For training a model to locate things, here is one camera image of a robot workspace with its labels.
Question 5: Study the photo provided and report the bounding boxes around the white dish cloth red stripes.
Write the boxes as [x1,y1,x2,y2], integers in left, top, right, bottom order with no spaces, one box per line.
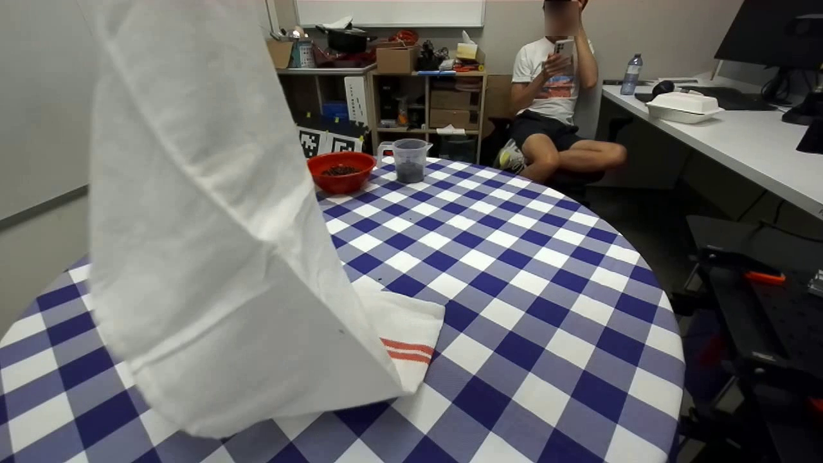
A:
[82,0,447,441]

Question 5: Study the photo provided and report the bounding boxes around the clear plastic measuring cup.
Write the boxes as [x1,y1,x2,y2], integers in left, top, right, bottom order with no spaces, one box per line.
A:
[376,136,435,188]

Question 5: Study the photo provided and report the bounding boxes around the red plastic bowl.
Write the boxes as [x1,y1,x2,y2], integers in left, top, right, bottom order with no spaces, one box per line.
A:
[306,149,379,198]

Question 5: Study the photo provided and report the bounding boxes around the black white marker board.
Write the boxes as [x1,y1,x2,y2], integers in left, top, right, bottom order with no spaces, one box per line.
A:
[297,122,369,163]

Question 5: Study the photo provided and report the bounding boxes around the cardboard box in shelf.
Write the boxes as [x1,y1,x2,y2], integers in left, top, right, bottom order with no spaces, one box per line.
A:
[426,88,477,133]

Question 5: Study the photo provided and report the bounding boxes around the wooden shelving unit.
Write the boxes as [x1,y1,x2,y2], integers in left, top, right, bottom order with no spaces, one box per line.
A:
[275,59,495,167]

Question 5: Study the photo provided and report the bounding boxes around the blue white checkered tablecloth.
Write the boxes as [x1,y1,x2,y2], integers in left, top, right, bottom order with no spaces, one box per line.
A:
[0,154,690,463]

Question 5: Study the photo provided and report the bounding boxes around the open cardboard box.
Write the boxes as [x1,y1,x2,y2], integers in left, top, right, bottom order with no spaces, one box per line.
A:
[372,41,419,77]

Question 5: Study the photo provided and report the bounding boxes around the yellow white bottle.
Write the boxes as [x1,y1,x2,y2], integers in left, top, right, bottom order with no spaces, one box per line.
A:
[453,30,480,73]

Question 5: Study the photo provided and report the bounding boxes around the seated person white shirt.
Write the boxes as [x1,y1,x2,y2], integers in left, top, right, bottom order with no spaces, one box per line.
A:
[495,0,630,184]

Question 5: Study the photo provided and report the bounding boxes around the black pot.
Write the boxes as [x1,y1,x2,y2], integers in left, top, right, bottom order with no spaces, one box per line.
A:
[325,23,372,55]

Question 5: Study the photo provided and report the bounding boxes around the small cardboard box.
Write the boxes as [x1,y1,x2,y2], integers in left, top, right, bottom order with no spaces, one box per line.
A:
[267,35,297,73]

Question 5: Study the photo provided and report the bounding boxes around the white hanging poster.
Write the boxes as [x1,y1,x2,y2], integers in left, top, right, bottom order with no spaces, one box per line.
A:
[294,0,489,30]

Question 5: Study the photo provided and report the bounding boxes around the white takeout container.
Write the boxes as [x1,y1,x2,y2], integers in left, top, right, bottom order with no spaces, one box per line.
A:
[646,90,726,127]

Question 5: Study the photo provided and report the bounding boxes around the white desk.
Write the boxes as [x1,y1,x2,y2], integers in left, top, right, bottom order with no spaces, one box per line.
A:
[600,81,823,224]

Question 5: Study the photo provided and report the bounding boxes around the black keyboard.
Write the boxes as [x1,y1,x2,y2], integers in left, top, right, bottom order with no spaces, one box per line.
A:
[693,85,779,113]

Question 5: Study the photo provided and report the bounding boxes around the black robot stand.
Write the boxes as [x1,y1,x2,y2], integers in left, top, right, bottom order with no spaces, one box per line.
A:
[677,212,823,463]

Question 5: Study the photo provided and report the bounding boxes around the black computer monitor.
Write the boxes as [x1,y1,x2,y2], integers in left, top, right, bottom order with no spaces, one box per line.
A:
[713,0,823,71]

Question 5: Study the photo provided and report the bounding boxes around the orange clamp handle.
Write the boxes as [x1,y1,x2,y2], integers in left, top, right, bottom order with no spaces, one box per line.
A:
[744,269,789,291]

